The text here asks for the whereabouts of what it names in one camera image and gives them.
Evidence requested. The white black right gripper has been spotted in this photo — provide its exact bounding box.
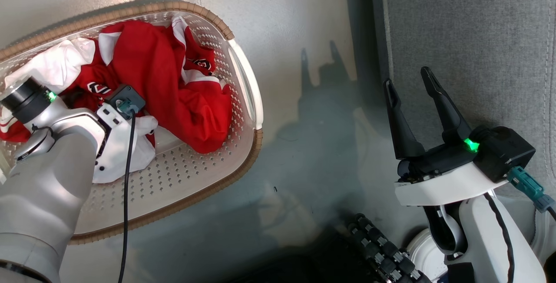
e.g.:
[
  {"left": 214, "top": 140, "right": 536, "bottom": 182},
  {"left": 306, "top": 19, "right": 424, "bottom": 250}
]
[{"left": 383, "top": 66, "right": 509, "bottom": 207}]

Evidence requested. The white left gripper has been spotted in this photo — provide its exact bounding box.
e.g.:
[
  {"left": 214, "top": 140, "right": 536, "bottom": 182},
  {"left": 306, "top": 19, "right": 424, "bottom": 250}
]
[{"left": 93, "top": 103, "right": 159, "bottom": 184}]

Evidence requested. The red jersey white trim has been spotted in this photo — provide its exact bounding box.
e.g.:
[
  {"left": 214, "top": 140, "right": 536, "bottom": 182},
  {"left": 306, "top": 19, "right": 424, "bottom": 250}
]
[{"left": 0, "top": 16, "right": 223, "bottom": 144}]

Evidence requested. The white plastic laundry basket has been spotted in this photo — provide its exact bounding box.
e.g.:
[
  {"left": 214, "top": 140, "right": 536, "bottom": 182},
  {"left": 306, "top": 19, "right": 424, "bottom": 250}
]
[{"left": 0, "top": 0, "right": 264, "bottom": 245}]

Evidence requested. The grey fabric sofa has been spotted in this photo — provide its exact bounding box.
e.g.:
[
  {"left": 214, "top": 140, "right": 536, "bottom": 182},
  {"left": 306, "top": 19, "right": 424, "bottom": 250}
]
[{"left": 345, "top": 0, "right": 556, "bottom": 240}]

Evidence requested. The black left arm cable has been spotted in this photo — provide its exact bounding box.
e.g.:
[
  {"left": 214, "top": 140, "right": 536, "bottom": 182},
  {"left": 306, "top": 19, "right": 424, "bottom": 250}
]
[{"left": 117, "top": 108, "right": 136, "bottom": 283}]

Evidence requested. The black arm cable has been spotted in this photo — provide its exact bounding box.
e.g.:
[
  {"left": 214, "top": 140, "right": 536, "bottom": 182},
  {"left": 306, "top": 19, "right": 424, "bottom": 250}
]
[
  {"left": 117, "top": 108, "right": 136, "bottom": 283},
  {"left": 483, "top": 193, "right": 516, "bottom": 283}
]

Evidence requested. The teal plug camera cable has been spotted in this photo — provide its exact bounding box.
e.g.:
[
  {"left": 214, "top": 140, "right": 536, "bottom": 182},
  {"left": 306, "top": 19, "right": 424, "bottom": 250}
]
[{"left": 507, "top": 166, "right": 556, "bottom": 222}]

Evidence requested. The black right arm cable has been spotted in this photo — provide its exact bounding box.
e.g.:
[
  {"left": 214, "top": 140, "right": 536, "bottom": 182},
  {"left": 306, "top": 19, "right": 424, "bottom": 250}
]
[{"left": 483, "top": 193, "right": 516, "bottom": 283}]

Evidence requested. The black cable drag chain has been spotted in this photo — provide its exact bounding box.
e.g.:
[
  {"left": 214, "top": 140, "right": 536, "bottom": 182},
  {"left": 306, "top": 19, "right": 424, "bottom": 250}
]
[{"left": 345, "top": 213, "right": 431, "bottom": 283}]

